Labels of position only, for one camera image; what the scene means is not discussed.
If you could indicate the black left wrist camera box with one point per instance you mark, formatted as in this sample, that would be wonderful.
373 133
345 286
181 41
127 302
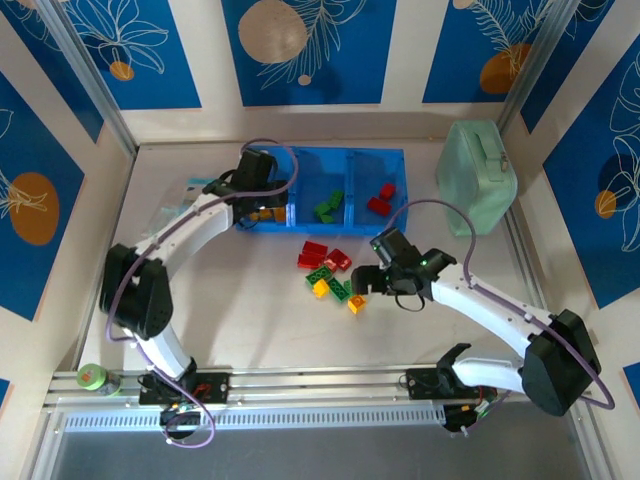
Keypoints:
256 167

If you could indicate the mint green zip case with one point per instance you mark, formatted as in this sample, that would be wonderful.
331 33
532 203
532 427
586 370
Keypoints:
475 165

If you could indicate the clear plastic packet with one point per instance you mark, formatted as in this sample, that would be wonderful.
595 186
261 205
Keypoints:
155 222
194 182

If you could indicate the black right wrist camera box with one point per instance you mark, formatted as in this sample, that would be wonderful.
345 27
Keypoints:
395 245

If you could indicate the green lidded jar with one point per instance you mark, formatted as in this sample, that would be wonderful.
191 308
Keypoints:
95 377

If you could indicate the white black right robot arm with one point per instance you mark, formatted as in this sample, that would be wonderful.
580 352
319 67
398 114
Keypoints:
480 305

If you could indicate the aluminium side rail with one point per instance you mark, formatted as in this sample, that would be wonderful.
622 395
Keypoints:
530 270

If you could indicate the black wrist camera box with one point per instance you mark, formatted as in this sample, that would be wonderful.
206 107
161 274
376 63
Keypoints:
395 245
256 167

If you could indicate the red lego brick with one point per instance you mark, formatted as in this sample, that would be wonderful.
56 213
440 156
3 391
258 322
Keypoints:
338 259
387 191
310 260
314 248
378 205

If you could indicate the blue plastic bin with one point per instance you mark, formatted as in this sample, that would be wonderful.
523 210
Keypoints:
320 170
375 170
265 228

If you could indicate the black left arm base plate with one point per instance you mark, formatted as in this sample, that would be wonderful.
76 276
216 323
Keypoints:
220 387

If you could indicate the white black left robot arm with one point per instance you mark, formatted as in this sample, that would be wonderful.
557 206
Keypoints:
190 235

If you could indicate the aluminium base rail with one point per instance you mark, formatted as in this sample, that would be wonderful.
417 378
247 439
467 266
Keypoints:
310 385

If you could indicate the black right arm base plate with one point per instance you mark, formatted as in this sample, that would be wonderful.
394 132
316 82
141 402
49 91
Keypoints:
417 385

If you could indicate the orange lego brick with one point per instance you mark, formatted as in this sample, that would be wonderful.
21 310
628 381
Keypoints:
357 303

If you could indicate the aluminium corner post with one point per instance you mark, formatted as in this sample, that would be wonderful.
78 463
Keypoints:
540 65
84 65

